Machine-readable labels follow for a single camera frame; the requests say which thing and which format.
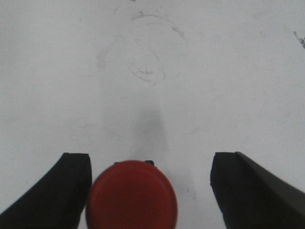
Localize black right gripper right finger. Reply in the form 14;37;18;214
210;152;305;229

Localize red mushroom push button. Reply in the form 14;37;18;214
86;160;178;229

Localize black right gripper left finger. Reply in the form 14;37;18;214
0;153;92;229

